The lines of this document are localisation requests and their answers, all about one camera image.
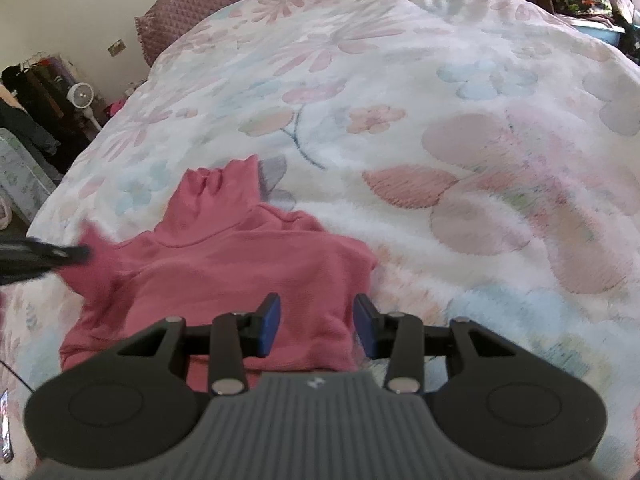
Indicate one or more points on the floral fleece blanket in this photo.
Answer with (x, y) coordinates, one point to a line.
(400, 85)

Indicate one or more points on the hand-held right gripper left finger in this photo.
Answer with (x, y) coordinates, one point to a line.
(270, 325)

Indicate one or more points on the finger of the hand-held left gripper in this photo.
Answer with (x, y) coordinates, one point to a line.
(62, 249)
(30, 266)

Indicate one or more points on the rack of dark clothes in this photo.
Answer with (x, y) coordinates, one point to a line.
(35, 105)

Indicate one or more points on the pink quilted headboard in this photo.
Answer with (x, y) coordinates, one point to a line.
(200, 5)

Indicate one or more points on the pink turtleneck sweater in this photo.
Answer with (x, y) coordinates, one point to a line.
(225, 270)

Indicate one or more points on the pale patterned storage box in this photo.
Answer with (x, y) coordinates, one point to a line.
(22, 175)

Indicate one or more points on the bright pink cloth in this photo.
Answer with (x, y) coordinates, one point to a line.
(114, 108)

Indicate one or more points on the pale blue basin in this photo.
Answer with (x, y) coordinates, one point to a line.
(597, 31)

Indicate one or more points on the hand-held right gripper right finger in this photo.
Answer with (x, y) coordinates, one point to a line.
(365, 327)

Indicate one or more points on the white standing fan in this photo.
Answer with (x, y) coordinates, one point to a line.
(80, 95)

